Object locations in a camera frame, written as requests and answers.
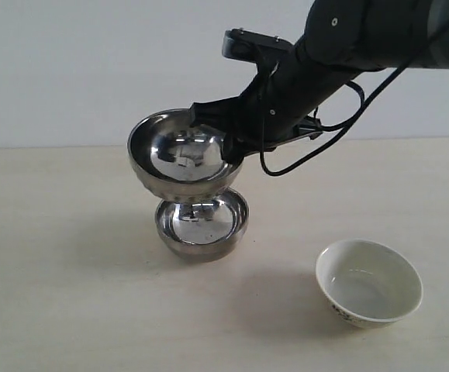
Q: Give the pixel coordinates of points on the plain stainless steel bowl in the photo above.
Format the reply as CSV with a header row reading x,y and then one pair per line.
x,y
203,231

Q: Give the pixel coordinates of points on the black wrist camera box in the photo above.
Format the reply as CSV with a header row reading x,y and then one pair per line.
x,y
247,46

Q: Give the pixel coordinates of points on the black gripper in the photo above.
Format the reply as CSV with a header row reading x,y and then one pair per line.
x,y
268,112

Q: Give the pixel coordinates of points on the white ceramic bowl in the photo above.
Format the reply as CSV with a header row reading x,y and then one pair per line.
x,y
367,284

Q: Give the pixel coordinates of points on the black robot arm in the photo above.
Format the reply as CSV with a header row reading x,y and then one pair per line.
x,y
341,40

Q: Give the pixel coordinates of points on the ribbed stainless steel bowl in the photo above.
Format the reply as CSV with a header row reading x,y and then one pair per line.
x,y
177,162

